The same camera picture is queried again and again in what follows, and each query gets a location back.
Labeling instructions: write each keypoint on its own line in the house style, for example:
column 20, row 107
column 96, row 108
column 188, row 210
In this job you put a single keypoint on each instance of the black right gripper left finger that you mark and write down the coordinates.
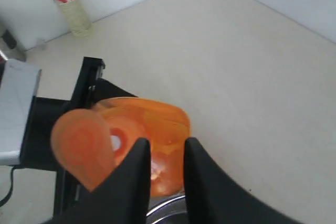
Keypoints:
column 124, row 195

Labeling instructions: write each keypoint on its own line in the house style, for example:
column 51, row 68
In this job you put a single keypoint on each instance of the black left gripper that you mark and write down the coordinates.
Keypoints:
column 37, row 152

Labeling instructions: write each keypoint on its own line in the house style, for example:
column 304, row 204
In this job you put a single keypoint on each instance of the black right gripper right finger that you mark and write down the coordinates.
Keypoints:
column 213, row 197

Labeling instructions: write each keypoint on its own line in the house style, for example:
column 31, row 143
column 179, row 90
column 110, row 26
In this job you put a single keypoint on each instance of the orange pump soap bottle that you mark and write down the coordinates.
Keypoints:
column 91, row 143

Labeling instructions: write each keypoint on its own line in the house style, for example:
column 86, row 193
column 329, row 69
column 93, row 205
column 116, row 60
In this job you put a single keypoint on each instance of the clear plastic oil bottle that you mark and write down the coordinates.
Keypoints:
column 76, row 17

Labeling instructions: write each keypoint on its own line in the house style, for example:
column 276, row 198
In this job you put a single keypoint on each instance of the steel mesh colander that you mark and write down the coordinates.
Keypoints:
column 167, row 209

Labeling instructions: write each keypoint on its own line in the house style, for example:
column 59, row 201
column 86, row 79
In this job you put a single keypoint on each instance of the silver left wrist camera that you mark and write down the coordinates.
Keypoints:
column 19, row 85

